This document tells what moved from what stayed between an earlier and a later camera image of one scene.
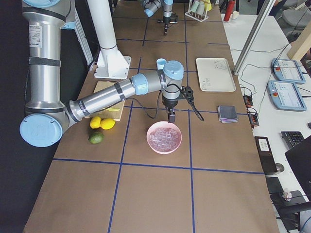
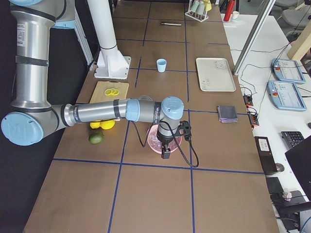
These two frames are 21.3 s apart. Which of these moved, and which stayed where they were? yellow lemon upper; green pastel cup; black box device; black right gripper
Moved: black right gripper
Stayed: yellow lemon upper; green pastel cup; black box device
